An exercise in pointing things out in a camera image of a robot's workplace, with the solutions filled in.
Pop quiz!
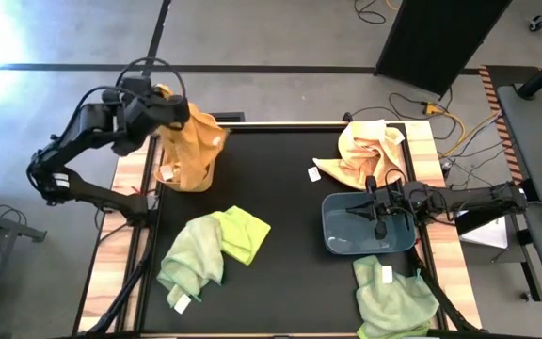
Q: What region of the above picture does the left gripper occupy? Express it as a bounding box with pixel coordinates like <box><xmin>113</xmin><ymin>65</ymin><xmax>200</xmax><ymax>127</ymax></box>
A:
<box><xmin>124</xmin><ymin>93</ymin><xmax>191</xmax><ymax>140</ymax></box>

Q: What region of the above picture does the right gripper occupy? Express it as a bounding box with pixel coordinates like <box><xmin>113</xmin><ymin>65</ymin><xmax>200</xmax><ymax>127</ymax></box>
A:
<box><xmin>345</xmin><ymin>176</ymin><xmax>413</xmax><ymax>240</ymax></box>

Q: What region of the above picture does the orange towel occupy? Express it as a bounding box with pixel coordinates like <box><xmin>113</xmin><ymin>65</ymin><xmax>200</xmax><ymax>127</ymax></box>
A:
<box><xmin>154</xmin><ymin>84</ymin><xmax>228</xmax><ymax>192</ymax></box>

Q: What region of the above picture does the pale yellow towel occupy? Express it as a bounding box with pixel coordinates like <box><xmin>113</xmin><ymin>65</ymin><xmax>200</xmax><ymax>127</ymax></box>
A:
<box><xmin>307</xmin><ymin>119</ymin><xmax>407</xmax><ymax>191</ymax></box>

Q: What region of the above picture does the pale green towel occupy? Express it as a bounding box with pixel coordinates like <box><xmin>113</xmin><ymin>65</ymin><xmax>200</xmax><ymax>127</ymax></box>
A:
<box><xmin>352</xmin><ymin>254</ymin><xmax>440</xmax><ymax>339</ymax></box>
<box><xmin>156</xmin><ymin>214</ymin><xmax>228</xmax><ymax>315</ymax></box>

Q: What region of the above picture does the lime green towel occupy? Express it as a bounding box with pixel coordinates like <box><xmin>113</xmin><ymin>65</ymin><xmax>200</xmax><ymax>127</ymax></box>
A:
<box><xmin>210</xmin><ymin>205</ymin><xmax>272</xmax><ymax>266</ymax></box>

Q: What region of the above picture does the blue plastic basket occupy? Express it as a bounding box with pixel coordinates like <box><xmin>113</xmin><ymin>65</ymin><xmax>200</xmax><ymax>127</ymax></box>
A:
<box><xmin>321</xmin><ymin>191</ymin><xmax>417</xmax><ymax>256</ymax></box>

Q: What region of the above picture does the wooden table side board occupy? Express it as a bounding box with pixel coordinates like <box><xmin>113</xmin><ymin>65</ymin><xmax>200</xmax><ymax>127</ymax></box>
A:
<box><xmin>401</xmin><ymin>121</ymin><xmax>485</xmax><ymax>331</ymax></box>
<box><xmin>77</xmin><ymin>136</ymin><xmax>165</xmax><ymax>334</ymax></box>

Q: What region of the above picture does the black partition panel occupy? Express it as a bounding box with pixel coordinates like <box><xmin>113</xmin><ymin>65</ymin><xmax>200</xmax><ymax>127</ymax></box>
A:
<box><xmin>375</xmin><ymin>0</ymin><xmax>515</xmax><ymax>98</ymax></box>

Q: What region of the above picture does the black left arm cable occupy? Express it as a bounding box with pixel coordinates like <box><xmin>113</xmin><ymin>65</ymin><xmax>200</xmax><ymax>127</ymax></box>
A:
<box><xmin>114</xmin><ymin>56</ymin><xmax>188</xmax><ymax>103</ymax></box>

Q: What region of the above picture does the black floor cable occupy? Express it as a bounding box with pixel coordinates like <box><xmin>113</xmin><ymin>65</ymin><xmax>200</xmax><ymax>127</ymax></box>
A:
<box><xmin>353</xmin><ymin>0</ymin><xmax>389</xmax><ymax>25</ymax></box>
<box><xmin>349</xmin><ymin>90</ymin><xmax>455</xmax><ymax>124</ymax></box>

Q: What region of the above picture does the black frame strut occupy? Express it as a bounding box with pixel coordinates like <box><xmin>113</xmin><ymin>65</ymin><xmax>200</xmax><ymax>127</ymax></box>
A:
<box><xmin>85</xmin><ymin>234</ymin><xmax>159</xmax><ymax>336</ymax></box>
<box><xmin>413</xmin><ymin>256</ymin><xmax>479</xmax><ymax>333</ymax></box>

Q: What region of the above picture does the yellow floor cable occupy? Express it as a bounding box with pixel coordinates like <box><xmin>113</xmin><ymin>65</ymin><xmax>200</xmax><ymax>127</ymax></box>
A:
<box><xmin>422</xmin><ymin>101</ymin><xmax>499</xmax><ymax>159</ymax></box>

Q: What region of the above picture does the striped floor cable cover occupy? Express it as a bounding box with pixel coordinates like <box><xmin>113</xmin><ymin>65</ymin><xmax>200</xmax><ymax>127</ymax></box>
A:
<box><xmin>479</xmin><ymin>65</ymin><xmax>527</xmax><ymax>186</ymax></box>

